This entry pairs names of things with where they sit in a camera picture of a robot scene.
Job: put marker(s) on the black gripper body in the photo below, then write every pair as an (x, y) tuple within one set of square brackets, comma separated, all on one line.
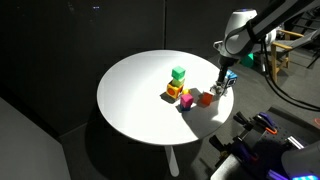
[(224, 68)]

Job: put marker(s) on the orange block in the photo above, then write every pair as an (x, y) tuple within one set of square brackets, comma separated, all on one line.
[(206, 98)]

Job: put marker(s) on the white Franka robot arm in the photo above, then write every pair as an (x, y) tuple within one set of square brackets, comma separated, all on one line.
[(248, 28)]

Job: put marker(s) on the pink block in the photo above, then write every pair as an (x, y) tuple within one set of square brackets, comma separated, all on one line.
[(186, 99)]

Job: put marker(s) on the small blue block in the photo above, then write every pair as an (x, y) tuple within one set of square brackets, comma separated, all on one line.
[(185, 108)]

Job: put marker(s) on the light green block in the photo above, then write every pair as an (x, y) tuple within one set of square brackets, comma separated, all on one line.
[(178, 82)]

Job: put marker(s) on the dark green block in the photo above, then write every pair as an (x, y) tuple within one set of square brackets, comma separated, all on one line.
[(178, 72)]

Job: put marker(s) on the yellow block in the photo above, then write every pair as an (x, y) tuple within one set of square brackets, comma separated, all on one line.
[(174, 91)]

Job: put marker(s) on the small silver black toy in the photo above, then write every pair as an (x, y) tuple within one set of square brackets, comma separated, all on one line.
[(216, 90)]

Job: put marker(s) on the blue paper cube with number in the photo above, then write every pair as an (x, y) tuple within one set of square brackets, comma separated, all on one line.
[(231, 78)]

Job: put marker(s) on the purple black clamp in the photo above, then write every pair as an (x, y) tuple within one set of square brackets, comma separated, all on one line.
[(238, 148), (262, 122)]

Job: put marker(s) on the wooden chair with grey seat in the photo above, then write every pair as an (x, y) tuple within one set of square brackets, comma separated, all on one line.
[(278, 50)]

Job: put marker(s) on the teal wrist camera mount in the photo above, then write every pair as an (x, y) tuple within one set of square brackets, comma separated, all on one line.
[(247, 60)]

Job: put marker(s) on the silver aluminium rail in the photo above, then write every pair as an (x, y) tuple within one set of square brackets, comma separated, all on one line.
[(294, 142)]

